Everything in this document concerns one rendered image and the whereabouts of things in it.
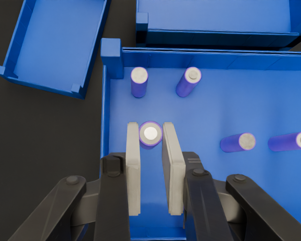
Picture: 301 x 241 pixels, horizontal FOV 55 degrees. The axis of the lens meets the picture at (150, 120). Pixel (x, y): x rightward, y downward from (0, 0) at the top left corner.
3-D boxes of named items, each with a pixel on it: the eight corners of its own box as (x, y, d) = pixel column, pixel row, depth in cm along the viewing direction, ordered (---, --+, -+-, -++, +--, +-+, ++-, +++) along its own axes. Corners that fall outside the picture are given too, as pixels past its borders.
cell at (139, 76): (130, 66, 29) (131, 83, 36) (130, 83, 29) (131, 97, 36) (148, 66, 29) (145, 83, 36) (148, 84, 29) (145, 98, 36)
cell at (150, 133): (137, 149, 26) (137, 146, 20) (137, 129, 27) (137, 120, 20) (157, 149, 27) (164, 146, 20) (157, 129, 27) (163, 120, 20)
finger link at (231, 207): (189, 195, 13) (256, 195, 13) (177, 150, 18) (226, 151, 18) (187, 224, 13) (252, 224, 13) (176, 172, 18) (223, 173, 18)
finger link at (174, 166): (170, 163, 14) (186, 164, 14) (162, 121, 21) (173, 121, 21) (168, 216, 15) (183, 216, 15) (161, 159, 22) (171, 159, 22)
